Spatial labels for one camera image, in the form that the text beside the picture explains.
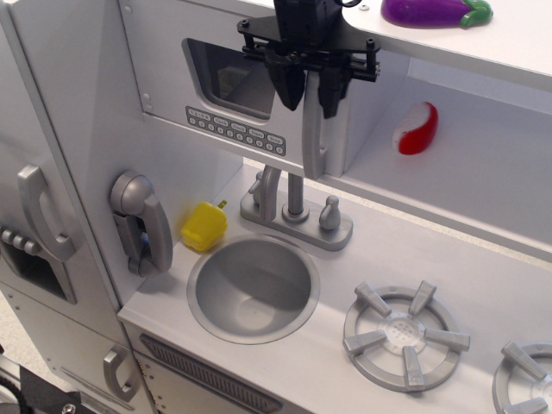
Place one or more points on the red white toy radish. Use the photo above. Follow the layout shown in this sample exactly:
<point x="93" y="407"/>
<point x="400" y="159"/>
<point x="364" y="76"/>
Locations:
<point x="416" y="130"/>

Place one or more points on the small grey lower handle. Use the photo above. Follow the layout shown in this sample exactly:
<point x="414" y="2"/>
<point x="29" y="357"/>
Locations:
<point x="120" y="374"/>

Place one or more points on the purple toy eggplant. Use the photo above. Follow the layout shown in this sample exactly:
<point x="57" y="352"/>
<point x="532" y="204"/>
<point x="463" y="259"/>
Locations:
<point x="436" y="13"/>

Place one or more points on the grey fridge door handle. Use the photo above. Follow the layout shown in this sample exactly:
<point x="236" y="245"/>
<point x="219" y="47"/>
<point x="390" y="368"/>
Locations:
<point x="31" y="186"/>

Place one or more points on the black equipment at corner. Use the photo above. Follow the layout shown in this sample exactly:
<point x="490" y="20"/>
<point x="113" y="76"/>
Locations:
<point x="24" y="392"/>

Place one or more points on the yellow toy bell pepper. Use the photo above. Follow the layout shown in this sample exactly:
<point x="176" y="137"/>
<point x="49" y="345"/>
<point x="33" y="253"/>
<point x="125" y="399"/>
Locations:
<point x="206" y="224"/>

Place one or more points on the grey toy telephone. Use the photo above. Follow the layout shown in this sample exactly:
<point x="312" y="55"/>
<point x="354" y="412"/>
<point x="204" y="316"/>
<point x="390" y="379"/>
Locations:
<point x="142" y="225"/>

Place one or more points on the white toy microwave door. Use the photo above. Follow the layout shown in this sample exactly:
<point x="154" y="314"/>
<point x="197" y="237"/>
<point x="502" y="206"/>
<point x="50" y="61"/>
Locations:
<point x="192" y="75"/>

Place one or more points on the grey toy stove burner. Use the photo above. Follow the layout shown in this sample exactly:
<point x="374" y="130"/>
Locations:
<point x="401" y="338"/>

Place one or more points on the grey fridge ice dispenser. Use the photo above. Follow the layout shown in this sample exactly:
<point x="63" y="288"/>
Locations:
<point x="27" y="260"/>

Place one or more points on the dark oven vent grille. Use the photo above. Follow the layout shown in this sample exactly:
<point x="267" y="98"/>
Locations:
<point x="218" y="382"/>

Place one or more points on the round silver sink bowl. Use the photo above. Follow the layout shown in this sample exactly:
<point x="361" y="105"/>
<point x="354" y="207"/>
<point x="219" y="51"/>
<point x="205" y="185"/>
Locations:
<point x="253" y="289"/>

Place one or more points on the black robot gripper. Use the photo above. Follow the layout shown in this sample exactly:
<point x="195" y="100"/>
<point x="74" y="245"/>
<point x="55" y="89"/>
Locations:
<point x="311" y="36"/>

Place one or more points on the silver toy faucet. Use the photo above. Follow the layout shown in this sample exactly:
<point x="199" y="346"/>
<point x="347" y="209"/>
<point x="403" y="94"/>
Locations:
<point x="289" y="212"/>

